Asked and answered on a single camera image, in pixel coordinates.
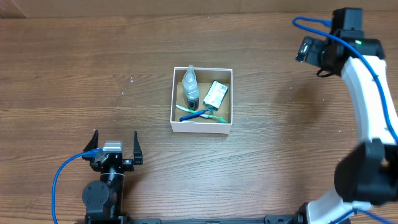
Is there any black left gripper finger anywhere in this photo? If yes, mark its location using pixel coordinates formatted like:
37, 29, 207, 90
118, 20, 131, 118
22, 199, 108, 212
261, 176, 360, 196
83, 130, 99, 156
133, 131, 143, 165

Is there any green white toothbrush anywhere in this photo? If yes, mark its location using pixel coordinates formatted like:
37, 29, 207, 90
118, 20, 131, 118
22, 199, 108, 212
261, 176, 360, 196
176, 105, 228, 123

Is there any blue disposable razor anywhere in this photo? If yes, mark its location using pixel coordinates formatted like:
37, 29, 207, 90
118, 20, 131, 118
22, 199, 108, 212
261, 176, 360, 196
179, 108, 210, 122

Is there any clear soap pump bottle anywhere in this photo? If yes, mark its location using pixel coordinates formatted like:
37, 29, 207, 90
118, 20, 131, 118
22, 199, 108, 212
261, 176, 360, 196
182, 65, 200, 111

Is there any green white soap packet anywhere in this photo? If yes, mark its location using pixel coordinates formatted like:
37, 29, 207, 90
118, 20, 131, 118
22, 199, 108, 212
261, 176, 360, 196
203, 80, 229, 111

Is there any white cardboard box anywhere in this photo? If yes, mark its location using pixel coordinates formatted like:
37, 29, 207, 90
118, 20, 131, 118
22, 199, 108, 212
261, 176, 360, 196
170, 67, 233, 134

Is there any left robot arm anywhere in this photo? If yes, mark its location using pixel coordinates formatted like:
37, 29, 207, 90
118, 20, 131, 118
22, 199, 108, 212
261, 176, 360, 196
82, 131, 143, 224

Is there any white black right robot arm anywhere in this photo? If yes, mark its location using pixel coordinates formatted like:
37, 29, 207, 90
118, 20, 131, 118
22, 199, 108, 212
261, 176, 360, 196
293, 7, 397, 223

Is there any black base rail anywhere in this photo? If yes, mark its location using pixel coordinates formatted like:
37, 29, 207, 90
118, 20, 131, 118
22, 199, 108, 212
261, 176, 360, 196
76, 214, 307, 224

